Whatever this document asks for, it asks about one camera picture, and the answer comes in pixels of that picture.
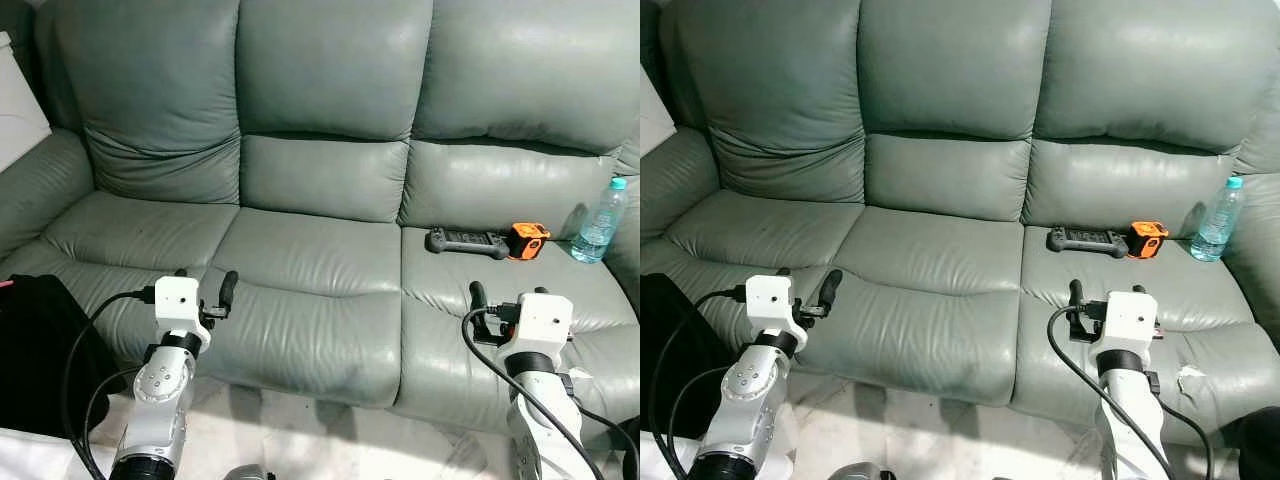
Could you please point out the black garment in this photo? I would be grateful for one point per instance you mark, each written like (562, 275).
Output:
(690, 340)
(40, 350)

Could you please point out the black bag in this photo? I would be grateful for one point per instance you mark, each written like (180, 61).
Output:
(1262, 450)

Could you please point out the clear water bottle teal cap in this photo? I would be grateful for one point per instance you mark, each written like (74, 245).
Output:
(1217, 225)
(600, 230)

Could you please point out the black handheld controller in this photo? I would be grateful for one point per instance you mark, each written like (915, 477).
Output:
(465, 242)
(1085, 240)

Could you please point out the orange black tape measure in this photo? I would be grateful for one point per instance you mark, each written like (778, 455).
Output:
(528, 243)
(1148, 241)

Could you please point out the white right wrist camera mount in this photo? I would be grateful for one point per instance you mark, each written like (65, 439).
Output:
(545, 320)
(1130, 320)

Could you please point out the white box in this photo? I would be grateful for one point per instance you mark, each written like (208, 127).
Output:
(18, 110)
(652, 115)

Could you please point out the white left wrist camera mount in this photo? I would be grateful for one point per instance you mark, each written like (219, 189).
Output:
(178, 300)
(770, 300)

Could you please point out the grey-green leather sofa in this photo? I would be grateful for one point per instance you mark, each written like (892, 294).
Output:
(320, 250)
(950, 250)

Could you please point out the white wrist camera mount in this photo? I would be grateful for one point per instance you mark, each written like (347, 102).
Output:
(770, 300)
(545, 320)
(1130, 320)
(178, 300)

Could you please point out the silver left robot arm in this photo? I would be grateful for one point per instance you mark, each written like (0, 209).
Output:
(745, 395)
(160, 390)

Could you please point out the grey left robot leg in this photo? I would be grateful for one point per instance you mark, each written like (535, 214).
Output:
(243, 474)
(868, 475)

